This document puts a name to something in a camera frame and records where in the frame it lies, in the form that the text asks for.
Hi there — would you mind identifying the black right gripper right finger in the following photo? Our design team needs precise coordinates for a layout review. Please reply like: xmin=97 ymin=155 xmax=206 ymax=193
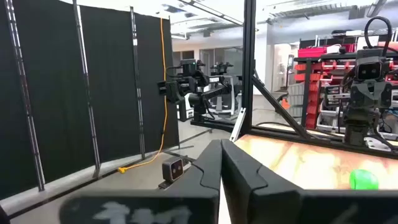
xmin=220 ymin=139 xmax=398 ymax=224

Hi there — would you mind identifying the silver metal bar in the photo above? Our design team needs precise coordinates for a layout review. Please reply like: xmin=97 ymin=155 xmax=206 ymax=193
xmin=229 ymin=107 xmax=247 ymax=142

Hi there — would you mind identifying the black left wrist camera cable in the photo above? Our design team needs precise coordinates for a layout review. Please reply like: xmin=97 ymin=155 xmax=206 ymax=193
xmin=363 ymin=16 xmax=393 ymax=58

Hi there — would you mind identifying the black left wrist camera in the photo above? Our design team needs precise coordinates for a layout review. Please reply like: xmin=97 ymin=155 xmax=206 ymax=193
xmin=355 ymin=49 xmax=384 ymax=82

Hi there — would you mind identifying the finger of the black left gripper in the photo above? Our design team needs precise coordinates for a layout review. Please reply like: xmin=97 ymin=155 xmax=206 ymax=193
xmin=369 ymin=81 xmax=393 ymax=110
xmin=348 ymin=81 xmax=371 ymax=110

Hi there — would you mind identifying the yellow hanging cable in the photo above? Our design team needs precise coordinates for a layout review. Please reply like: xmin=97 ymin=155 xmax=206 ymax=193
xmin=117 ymin=17 xmax=169 ymax=174

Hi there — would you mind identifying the black folding partition screen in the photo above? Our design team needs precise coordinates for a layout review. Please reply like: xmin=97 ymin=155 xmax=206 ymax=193
xmin=0 ymin=0 xmax=180 ymax=200

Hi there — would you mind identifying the small grey table camera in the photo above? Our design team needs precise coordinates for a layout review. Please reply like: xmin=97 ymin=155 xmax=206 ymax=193
xmin=158 ymin=156 xmax=187 ymax=190

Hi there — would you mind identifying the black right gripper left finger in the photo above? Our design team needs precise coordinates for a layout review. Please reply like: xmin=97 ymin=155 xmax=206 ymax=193
xmin=58 ymin=139 xmax=223 ymax=224

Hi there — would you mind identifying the orange and black tool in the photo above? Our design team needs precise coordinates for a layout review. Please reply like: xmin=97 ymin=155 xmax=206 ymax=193
xmin=277 ymin=92 xmax=292 ymax=110

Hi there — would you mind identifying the green lime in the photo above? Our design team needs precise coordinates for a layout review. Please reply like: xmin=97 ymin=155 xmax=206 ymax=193
xmin=349 ymin=169 xmax=380 ymax=190

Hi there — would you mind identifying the black aluminium table frame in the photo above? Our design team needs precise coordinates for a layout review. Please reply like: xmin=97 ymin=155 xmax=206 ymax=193
xmin=190 ymin=0 xmax=398 ymax=160

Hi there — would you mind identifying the black rack with red bins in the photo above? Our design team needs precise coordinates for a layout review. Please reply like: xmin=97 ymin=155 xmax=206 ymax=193
xmin=294 ymin=29 xmax=398 ymax=133

